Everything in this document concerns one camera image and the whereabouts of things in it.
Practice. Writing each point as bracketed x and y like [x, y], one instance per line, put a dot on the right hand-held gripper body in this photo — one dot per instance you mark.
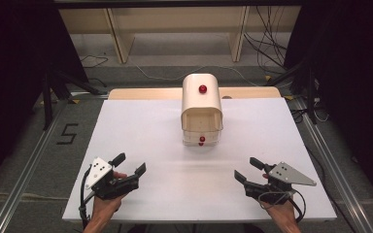
[285, 176]

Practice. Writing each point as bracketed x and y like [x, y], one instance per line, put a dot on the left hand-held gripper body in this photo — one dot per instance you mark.
[101, 171]

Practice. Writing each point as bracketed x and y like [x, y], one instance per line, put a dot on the person's right hand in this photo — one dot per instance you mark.
[283, 212]

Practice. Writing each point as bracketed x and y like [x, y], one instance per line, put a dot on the person's left hand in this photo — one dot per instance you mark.
[105, 207]

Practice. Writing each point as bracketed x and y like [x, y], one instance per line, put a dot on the white board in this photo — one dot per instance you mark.
[187, 181]

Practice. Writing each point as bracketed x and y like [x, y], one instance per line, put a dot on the clear drawer with red knob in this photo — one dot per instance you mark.
[207, 138]

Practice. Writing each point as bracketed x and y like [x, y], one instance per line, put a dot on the light wooden table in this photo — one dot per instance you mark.
[149, 93]

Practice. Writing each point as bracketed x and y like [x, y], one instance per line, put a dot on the cream box with red knob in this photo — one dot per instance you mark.
[201, 103]

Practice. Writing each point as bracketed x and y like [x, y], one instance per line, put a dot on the black metal stand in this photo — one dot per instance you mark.
[311, 93]
[47, 103]

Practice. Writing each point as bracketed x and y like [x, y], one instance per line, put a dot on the black curtain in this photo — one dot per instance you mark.
[13, 64]
[353, 64]

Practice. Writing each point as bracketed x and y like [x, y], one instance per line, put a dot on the beige wooden desk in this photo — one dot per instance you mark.
[175, 19]

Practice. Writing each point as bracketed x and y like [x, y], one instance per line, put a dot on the metal floor rail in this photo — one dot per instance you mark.
[26, 174]
[336, 174]

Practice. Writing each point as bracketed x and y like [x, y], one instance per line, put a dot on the black frame bar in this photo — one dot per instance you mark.
[175, 3]

